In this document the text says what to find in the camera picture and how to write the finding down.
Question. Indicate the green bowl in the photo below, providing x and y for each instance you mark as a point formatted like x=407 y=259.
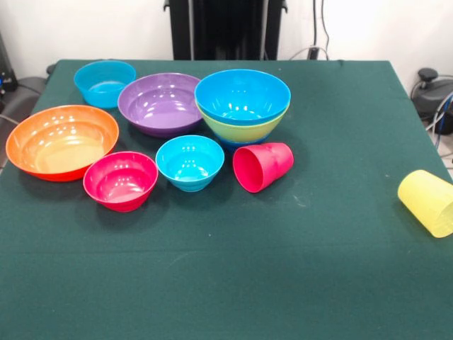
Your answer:
x=244 y=131

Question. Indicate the large blue bowl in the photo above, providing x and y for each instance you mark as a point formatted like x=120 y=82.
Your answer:
x=242 y=92

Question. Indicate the yellow cup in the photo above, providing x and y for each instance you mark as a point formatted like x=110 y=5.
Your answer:
x=424 y=202

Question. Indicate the small dark blue bowl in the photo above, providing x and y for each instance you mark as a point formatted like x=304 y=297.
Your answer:
x=233 y=143

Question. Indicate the pink cup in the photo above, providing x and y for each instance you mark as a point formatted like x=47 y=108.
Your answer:
x=263 y=168

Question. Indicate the small cyan bowl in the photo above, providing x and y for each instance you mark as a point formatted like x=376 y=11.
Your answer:
x=189 y=163

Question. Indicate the purple bowl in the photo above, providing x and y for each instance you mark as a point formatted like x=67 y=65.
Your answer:
x=159 y=106

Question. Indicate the dark green table cloth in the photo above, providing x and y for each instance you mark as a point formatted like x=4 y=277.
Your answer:
x=226 y=265

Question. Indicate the pink bowl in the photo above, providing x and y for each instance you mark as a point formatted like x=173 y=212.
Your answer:
x=120 y=180

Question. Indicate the translucent blue bowl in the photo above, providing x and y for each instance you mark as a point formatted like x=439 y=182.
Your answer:
x=101 y=83

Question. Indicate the orange bowl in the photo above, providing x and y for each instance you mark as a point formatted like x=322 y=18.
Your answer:
x=60 y=141

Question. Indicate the grey round floor base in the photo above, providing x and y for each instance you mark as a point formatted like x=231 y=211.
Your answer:
x=435 y=92
x=24 y=88

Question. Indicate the dark equipment unit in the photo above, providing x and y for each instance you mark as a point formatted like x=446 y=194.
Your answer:
x=6 y=78

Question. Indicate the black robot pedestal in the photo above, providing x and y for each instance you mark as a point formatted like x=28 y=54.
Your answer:
x=226 y=28

